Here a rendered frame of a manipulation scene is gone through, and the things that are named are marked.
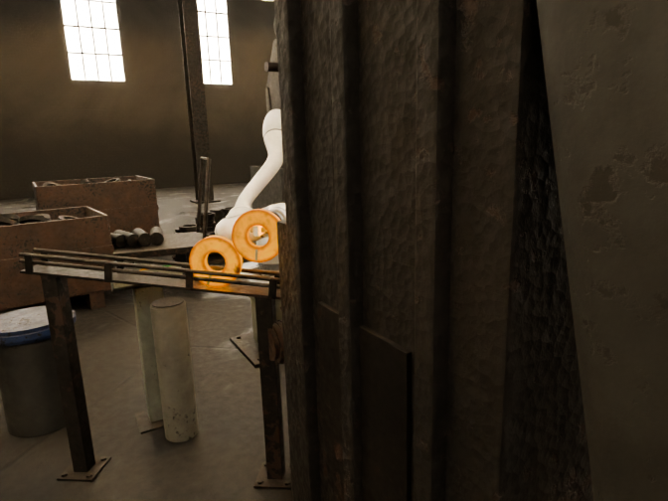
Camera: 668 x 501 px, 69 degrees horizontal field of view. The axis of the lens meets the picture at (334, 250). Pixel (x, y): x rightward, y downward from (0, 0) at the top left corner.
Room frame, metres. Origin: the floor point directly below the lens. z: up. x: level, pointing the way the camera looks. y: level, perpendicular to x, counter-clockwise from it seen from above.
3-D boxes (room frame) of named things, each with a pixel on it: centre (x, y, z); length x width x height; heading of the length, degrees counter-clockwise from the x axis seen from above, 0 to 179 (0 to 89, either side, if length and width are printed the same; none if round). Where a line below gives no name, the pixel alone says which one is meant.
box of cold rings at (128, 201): (4.94, 2.40, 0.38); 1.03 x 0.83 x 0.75; 122
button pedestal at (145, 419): (1.76, 0.70, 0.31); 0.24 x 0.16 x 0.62; 119
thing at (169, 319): (1.64, 0.59, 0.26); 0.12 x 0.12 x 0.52
